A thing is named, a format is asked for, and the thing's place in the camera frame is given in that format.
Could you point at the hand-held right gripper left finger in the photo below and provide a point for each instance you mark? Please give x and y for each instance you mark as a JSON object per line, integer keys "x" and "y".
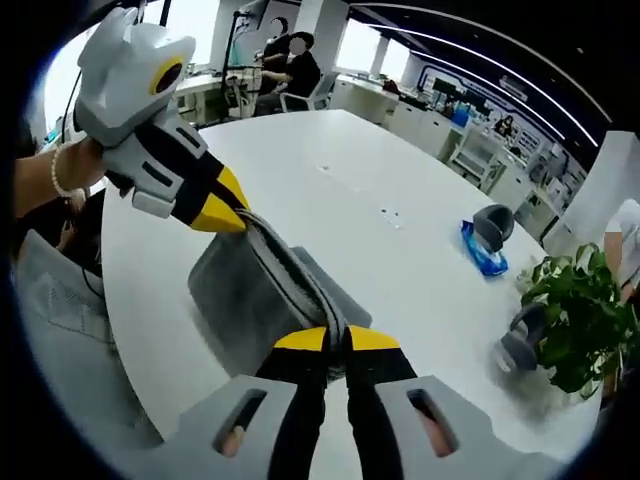
{"x": 295, "y": 390}

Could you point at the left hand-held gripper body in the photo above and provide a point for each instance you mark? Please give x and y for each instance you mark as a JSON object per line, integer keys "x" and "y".
{"x": 120, "y": 80}

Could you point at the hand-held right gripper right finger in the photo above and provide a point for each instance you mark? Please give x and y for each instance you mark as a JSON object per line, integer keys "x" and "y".
{"x": 375, "y": 390}

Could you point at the grey towel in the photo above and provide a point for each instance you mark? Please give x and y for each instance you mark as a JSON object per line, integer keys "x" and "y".
{"x": 250, "y": 290}

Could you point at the person's left hand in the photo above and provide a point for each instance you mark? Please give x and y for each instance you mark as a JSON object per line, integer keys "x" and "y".
{"x": 87, "y": 165}

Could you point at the black stand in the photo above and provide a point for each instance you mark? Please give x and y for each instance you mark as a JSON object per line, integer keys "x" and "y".
{"x": 228, "y": 65}

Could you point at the white office chair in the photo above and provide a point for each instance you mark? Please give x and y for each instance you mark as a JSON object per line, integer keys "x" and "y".
{"x": 320, "y": 87}

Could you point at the grey device by plant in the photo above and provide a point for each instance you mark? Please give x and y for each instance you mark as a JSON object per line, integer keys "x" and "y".
{"x": 525, "y": 340}

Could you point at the white table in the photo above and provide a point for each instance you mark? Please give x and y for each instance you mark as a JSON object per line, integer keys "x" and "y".
{"x": 350, "y": 200}

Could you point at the person's grey clothing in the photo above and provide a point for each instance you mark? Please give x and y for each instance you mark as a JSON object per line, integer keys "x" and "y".
{"x": 60, "y": 325}

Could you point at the blue wipes packet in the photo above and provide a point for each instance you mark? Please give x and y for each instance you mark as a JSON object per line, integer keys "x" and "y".
{"x": 482, "y": 255}

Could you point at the green potted plant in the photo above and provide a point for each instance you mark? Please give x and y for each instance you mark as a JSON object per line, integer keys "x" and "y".
{"x": 575, "y": 320}

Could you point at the blue bin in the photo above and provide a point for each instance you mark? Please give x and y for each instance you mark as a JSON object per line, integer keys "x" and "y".
{"x": 459, "y": 117}

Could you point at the ceiling air conditioner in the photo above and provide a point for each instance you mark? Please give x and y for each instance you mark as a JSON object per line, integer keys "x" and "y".
{"x": 515, "y": 85}

